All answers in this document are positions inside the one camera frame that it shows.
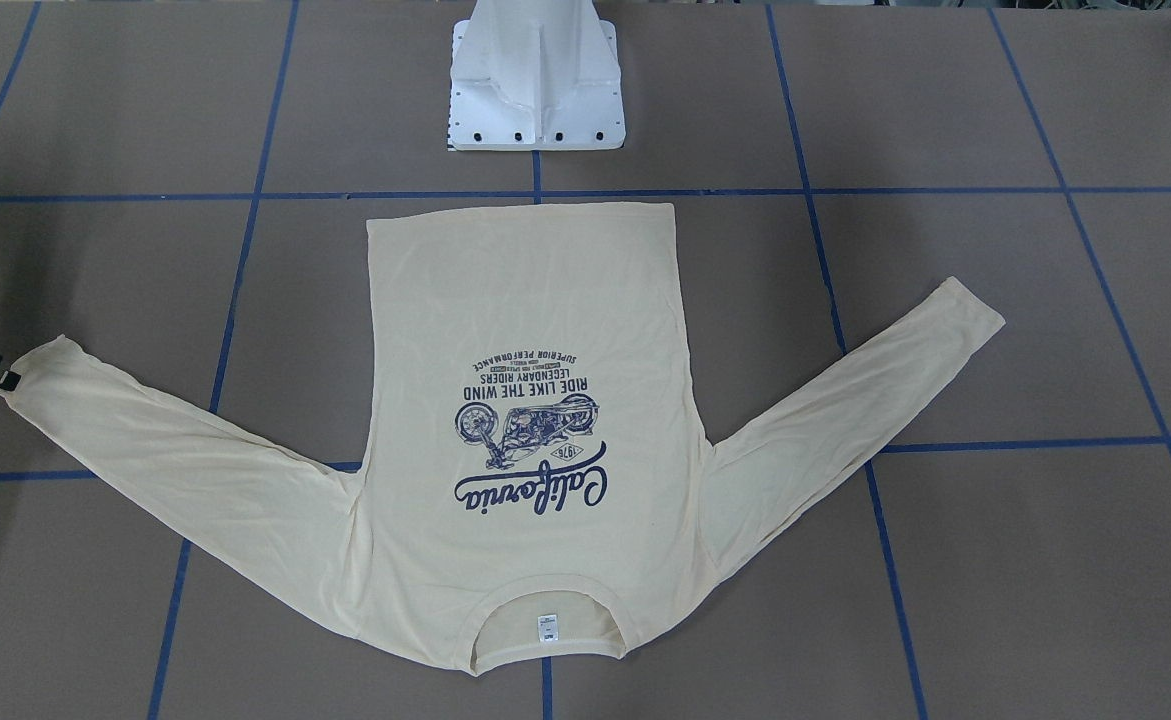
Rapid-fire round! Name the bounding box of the cream long-sleeve graphic shirt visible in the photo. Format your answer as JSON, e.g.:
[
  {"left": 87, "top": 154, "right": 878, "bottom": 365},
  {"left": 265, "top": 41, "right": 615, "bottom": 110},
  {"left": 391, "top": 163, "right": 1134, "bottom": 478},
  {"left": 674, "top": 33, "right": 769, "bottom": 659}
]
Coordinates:
[{"left": 1, "top": 203, "right": 1004, "bottom": 676}]

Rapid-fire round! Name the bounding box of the white central mounting column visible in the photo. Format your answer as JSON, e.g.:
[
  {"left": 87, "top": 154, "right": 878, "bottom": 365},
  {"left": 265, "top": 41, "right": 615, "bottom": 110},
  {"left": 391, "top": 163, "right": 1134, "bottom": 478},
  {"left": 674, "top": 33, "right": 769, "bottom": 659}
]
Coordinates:
[{"left": 447, "top": 1, "right": 626, "bottom": 152}]

